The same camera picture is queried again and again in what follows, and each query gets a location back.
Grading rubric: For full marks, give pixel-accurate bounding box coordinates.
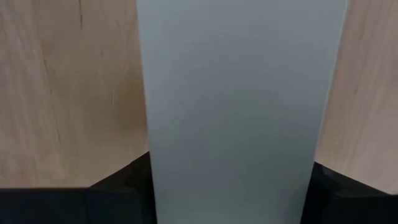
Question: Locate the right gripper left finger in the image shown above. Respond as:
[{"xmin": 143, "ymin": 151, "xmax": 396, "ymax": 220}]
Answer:
[{"xmin": 0, "ymin": 151, "xmax": 158, "ymax": 224}]

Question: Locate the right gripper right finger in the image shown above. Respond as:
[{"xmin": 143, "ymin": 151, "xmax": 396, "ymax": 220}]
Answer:
[{"xmin": 300, "ymin": 161, "xmax": 398, "ymax": 224}]

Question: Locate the white raceway cover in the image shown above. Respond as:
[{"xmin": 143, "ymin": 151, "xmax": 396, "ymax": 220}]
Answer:
[{"xmin": 136, "ymin": 0, "xmax": 349, "ymax": 224}]

